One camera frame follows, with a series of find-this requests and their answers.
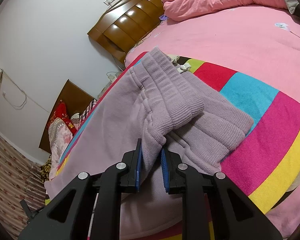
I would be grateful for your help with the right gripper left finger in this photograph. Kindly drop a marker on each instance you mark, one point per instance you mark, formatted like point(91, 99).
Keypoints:
point(89, 206)

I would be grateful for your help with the striped multicolour blanket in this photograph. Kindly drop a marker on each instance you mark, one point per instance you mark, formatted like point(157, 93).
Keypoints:
point(215, 118)

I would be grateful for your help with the floral covered nightstand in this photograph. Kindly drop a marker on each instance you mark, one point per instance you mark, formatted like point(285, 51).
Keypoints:
point(106, 88)

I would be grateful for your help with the yellow black patterned cloth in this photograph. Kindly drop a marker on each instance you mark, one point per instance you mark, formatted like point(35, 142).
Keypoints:
point(45, 170)

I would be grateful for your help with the red plaid folded cloth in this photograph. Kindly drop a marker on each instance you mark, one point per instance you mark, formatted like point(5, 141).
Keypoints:
point(86, 112)

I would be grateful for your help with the red floral pillow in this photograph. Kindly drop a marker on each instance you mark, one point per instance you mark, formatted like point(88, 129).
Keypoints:
point(61, 113)

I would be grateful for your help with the wall power socket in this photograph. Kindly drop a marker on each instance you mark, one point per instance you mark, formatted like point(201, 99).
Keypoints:
point(108, 2)

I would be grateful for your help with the dark brown wooden headboard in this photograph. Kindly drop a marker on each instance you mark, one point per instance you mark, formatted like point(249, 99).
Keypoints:
point(76, 100)

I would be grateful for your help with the pink bed sheet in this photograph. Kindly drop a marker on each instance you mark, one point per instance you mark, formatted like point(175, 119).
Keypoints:
point(251, 55)

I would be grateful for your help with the glossy brown wooden headboard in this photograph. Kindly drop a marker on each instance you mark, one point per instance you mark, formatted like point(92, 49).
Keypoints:
point(126, 23)

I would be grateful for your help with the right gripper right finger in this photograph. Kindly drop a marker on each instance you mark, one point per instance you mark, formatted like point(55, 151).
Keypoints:
point(213, 206)

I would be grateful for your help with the pink floral pillow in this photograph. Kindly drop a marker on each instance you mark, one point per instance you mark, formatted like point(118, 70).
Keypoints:
point(59, 138)

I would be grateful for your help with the striped floral curtain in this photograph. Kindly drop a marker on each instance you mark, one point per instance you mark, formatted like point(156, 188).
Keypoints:
point(19, 179)

